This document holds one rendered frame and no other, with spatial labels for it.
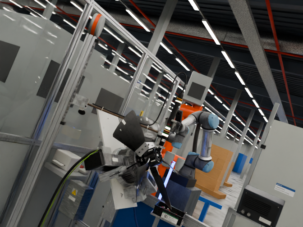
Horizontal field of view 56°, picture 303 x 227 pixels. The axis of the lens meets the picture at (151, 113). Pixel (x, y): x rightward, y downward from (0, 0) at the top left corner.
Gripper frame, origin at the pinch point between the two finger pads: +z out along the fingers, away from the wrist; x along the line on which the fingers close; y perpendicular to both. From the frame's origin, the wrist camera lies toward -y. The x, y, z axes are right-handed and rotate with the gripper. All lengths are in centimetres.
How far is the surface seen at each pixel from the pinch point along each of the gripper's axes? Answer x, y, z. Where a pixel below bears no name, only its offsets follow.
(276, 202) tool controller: -79, 25, -32
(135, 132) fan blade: 6.8, 17.1, 23.9
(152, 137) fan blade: 6.8, 16.5, -0.4
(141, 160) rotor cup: 2.0, 32.5, 11.1
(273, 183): -64, 16, -182
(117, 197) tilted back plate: 3, 59, 20
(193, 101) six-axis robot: 140, -73, -366
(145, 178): 0.1, 44.0, -0.3
